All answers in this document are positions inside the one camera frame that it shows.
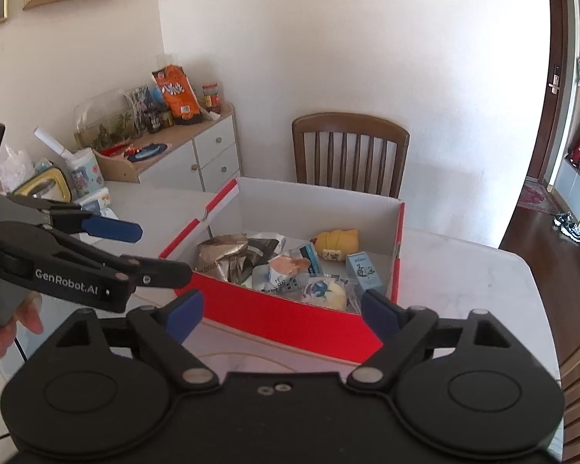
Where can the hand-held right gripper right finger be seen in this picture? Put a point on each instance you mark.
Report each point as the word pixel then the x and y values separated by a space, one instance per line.
pixel 379 313

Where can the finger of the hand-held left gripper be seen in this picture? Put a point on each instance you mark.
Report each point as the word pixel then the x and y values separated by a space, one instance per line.
pixel 111 229
pixel 67 270

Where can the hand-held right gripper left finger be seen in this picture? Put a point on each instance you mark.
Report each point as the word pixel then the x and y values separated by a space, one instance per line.
pixel 186 316

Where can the light blue small box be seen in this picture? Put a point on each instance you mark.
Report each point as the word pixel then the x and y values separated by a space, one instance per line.
pixel 365 273

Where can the white bun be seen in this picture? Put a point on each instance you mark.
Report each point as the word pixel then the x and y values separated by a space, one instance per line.
pixel 326 292

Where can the gold foil packet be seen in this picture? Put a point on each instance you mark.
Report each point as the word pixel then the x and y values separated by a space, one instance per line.
pixel 217 256

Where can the yellow plush toy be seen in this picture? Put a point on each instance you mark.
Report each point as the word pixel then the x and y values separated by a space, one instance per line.
pixel 336 244

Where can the teal striped packet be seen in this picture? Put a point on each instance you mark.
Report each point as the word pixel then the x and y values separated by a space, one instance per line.
pixel 307 254

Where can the red cardboard box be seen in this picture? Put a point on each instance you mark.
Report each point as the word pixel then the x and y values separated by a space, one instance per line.
pixel 280 321

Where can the black labelled snack packet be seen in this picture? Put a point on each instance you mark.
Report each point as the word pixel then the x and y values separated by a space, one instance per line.
pixel 261 251

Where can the pink figure packet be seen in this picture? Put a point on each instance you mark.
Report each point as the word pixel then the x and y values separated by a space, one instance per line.
pixel 290 266

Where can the white marble desktop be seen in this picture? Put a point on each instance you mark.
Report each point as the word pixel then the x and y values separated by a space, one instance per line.
pixel 464 290

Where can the person's left hand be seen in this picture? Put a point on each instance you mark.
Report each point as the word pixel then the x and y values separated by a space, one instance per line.
pixel 29 319

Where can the clear plastic bag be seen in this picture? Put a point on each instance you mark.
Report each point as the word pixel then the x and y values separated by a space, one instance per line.
pixel 12 167

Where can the white wet wipes packet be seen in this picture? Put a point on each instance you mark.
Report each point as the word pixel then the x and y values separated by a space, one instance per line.
pixel 94 200

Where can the white floral mug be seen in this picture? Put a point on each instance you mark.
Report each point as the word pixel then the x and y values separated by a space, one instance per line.
pixel 84 174

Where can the white paper roll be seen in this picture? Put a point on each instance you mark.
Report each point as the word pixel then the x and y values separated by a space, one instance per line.
pixel 53 142

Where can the blue round plate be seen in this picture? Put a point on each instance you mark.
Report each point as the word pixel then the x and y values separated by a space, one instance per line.
pixel 146 151

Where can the glass fish tank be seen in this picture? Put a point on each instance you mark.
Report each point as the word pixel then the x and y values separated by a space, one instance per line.
pixel 101 121

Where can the white sideboard cabinet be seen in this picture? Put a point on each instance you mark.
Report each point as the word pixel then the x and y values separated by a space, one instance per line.
pixel 212 154

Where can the orange snack bag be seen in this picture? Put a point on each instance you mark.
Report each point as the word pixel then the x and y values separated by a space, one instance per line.
pixel 176 94

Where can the red jar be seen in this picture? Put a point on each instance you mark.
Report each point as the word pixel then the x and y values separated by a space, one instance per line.
pixel 211 97

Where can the red patterned rug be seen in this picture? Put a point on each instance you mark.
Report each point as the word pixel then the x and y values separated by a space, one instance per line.
pixel 539 196

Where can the black white sneakers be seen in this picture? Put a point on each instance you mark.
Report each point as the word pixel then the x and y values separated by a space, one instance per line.
pixel 569 226

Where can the red bag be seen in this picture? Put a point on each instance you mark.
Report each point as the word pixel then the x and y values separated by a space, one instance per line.
pixel 576 151

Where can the dark wooden door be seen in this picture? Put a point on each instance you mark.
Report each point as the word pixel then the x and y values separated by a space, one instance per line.
pixel 551 82

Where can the white wall cabinet unit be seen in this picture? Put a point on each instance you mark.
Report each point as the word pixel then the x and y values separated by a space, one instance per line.
pixel 563 188

